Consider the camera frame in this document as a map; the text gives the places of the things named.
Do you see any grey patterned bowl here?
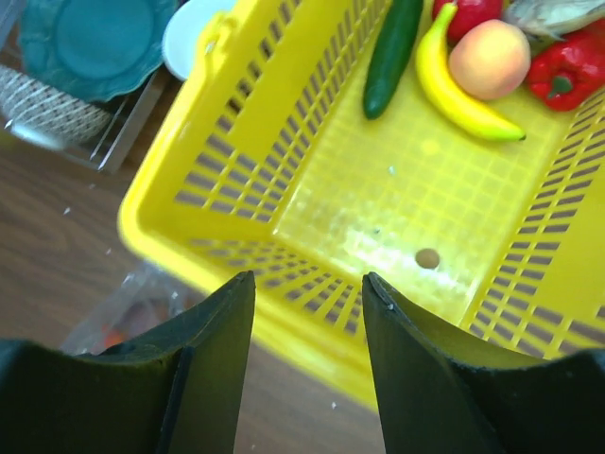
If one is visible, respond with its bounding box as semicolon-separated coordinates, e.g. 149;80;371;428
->
1;66;112;150

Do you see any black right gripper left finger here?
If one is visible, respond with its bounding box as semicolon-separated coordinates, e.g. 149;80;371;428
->
1;271;255;453

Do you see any orange carrot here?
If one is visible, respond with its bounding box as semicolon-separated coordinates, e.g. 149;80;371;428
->
103;328;126;349

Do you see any yellow banana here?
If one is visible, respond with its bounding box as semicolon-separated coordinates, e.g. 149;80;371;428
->
415;2;526;142

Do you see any yellow plastic basket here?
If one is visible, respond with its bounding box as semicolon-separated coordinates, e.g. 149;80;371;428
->
118;1;604;407

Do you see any white bowl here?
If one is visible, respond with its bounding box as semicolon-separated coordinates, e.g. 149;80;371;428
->
162;0;236;81

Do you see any red apple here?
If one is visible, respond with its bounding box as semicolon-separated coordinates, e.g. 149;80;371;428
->
446;0;507;45

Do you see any clear zip bag orange zipper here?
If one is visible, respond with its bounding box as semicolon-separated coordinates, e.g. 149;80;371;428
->
60;262;207;355

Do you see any metal dish rack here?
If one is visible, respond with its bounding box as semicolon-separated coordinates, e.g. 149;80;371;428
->
1;1;179;172

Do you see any green cucumber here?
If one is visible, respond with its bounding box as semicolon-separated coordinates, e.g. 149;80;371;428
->
362;0;424;120

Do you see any teal scalloped plate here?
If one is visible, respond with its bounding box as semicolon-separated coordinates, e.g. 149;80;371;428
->
18;0;179;102

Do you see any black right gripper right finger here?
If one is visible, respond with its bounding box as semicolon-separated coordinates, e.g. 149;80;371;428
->
362;272;604;453

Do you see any peach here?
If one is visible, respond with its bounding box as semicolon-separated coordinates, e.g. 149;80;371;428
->
448;20;531;100

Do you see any red bell pepper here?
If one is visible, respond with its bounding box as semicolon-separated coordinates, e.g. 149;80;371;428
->
526;19;604;112

